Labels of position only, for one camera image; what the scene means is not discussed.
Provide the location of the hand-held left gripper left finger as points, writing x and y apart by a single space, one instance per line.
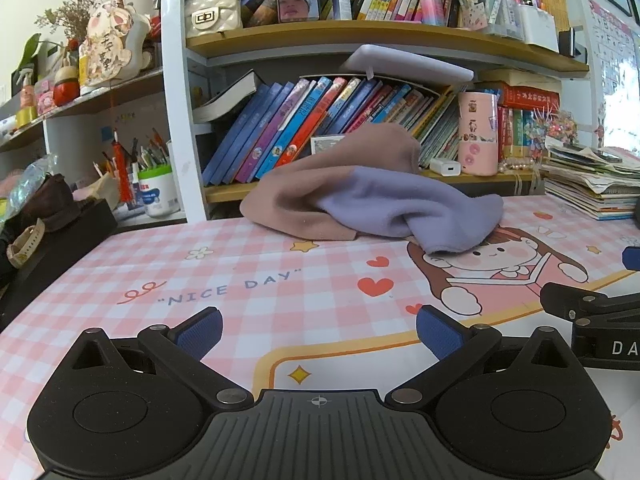
200 332

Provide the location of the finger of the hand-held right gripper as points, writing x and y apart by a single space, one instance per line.
565 299
632 258

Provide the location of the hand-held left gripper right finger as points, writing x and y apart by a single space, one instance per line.
440 332

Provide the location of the purple and brown sweater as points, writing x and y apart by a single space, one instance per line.
375 200

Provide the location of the stack of magazines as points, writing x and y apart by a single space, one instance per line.
585 185

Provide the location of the white plastic jar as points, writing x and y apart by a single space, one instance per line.
159 195

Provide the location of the colourful beaded ornament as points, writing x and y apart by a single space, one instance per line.
557 127

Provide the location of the black case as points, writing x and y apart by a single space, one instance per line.
65 245

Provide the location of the white charger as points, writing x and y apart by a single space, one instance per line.
444 166

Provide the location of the row of red spine books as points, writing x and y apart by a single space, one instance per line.
515 132

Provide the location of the bunch of pencils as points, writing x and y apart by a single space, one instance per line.
147 155

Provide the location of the pink sticker tumbler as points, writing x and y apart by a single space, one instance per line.
477 135

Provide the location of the red tassel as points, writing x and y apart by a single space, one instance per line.
121 160

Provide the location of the red thick book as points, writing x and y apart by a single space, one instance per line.
530 96

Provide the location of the beige wristwatch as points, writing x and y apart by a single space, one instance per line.
22 247

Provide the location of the brown suede pouch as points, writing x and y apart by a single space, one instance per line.
50 195

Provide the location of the row of slanted children's books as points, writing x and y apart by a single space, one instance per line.
280 125

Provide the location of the white wooden bookshelf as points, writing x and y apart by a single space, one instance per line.
175 110

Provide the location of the iridescent plastic bag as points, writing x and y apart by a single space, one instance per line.
25 182

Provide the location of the thick black-cover book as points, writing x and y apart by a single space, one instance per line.
225 100

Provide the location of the white open side shelf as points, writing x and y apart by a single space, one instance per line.
65 135

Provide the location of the white pen holder box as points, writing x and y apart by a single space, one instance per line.
539 27

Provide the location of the yellow notebooks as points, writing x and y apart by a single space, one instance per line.
552 0

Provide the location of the red round doll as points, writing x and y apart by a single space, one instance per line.
66 90

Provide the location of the small pink box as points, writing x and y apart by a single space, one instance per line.
45 97

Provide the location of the pink spray bottle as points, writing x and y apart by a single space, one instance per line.
26 97

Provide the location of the white cartoon ornament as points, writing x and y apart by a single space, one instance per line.
112 45

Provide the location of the cream quilted handbag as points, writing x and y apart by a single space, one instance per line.
212 17

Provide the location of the green plant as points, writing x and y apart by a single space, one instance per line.
27 52

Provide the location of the dried flower bouquet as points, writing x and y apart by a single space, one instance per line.
75 10

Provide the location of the pink wall chart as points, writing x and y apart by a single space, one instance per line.
612 50

